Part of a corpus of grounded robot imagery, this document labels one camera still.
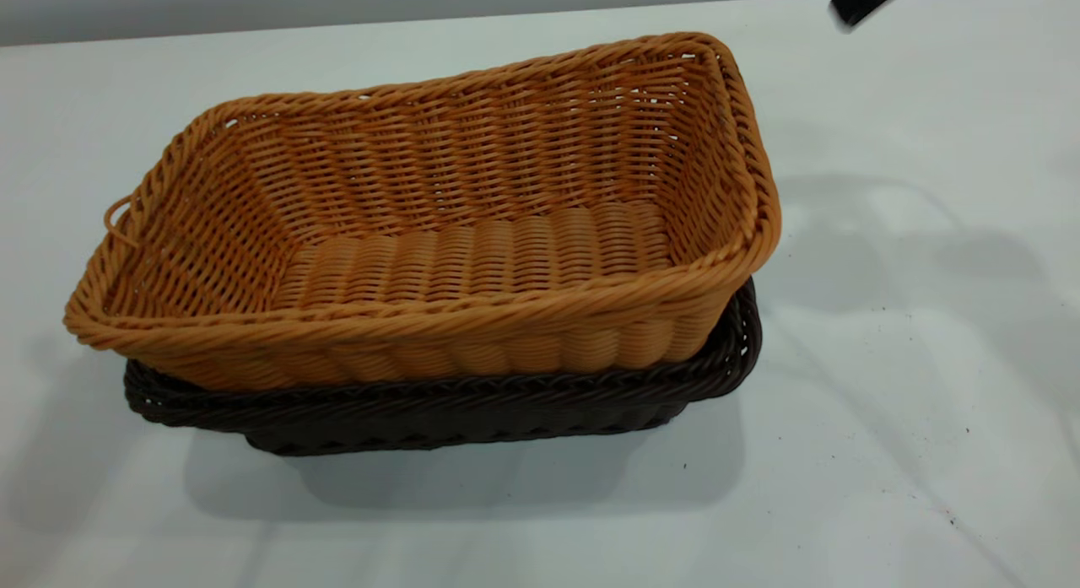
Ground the orange woven wicker basket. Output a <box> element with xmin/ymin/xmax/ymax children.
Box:
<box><xmin>63</xmin><ymin>31</ymin><xmax>782</xmax><ymax>392</ymax></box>

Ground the black woven wicker basket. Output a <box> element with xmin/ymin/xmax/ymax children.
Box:
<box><xmin>123</xmin><ymin>276</ymin><xmax>764</xmax><ymax>456</ymax></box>

